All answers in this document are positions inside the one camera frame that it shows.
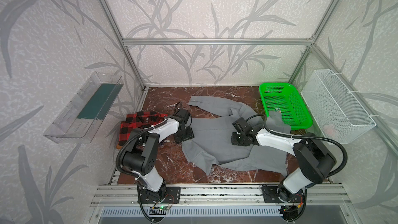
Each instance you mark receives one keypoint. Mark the white wire mesh basket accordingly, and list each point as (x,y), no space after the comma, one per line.
(331,102)

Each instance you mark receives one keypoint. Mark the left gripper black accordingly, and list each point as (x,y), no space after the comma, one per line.
(185,134)

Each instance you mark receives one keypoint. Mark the red black plaid folded shirt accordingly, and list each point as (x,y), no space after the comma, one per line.
(143,119)

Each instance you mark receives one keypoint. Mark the aluminium front rail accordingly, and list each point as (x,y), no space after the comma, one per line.
(220,195)

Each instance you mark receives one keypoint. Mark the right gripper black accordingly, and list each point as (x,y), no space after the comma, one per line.
(240,140)

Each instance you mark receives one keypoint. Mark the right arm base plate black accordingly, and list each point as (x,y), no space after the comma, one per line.
(279,194)

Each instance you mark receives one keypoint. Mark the grey long sleeve shirt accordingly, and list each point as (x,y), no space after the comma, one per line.
(212,145)

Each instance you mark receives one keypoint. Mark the pink item in wire basket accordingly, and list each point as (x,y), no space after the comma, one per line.
(329,128)

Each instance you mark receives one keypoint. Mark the clear plastic wall bin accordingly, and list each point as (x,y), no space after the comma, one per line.
(80,120)

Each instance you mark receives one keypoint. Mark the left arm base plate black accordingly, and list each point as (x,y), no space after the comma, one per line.
(166,194)

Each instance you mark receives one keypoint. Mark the green plastic basket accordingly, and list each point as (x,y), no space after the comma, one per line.
(286,97)

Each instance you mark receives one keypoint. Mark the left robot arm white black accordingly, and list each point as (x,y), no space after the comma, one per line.
(139,139)

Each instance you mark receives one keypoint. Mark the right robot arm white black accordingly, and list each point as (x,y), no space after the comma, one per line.
(318,157)

